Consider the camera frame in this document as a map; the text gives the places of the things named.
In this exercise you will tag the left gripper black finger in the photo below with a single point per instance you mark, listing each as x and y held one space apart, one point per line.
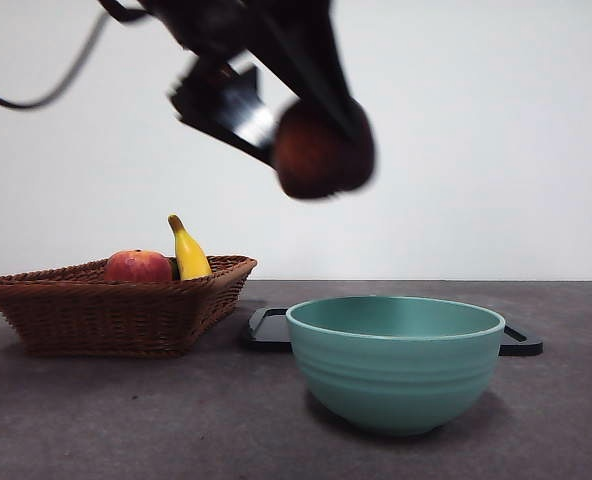
321 85
221 105

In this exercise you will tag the dark purple plum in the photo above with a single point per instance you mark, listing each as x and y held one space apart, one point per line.
316 160

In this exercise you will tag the teal ribbed bowl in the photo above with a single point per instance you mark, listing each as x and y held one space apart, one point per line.
391 380

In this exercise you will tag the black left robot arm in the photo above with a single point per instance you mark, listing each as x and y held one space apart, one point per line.
201 25

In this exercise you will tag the yellow banana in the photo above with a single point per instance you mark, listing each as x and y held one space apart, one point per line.
190 255

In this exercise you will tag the dark green fruit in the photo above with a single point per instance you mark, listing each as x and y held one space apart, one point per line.
174 270

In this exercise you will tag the red orange peach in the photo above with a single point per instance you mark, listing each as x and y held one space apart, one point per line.
138 267

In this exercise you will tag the dark rectangular tray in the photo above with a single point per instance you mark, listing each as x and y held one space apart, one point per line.
268 336

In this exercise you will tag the brown wicker basket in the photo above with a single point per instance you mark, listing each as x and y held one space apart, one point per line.
111 320

